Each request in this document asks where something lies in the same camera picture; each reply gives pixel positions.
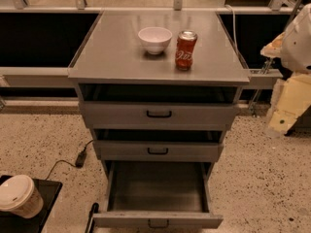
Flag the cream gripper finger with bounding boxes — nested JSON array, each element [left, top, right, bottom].
[[267, 74, 311, 135]]

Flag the grey open bottom drawer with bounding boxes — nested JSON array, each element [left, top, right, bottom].
[[93, 161, 223, 229]]

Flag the white ceramic bowl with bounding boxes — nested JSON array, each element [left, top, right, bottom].
[[138, 27, 172, 54]]

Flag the red coke can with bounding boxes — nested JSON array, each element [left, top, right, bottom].
[[175, 30, 197, 71]]

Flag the white lidded paper coffee cup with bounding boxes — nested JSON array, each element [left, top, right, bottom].
[[0, 175, 44, 218]]

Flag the white cable behind cabinet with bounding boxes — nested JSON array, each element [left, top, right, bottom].
[[225, 4, 240, 57]]

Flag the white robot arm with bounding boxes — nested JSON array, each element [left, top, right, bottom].
[[267, 4, 311, 135]]

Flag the grey metal drawer cabinet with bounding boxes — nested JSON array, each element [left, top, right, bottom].
[[67, 10, 252, 230]]

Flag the grey top drawer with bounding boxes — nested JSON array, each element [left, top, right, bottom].
[[79, 102, 237, 130]]

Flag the grey middle drawer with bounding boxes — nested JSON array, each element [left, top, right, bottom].
[[93, 141, 224, 162]]

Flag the black power adapter with cable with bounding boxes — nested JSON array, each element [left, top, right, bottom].
[[46, 140, 92, 181]]

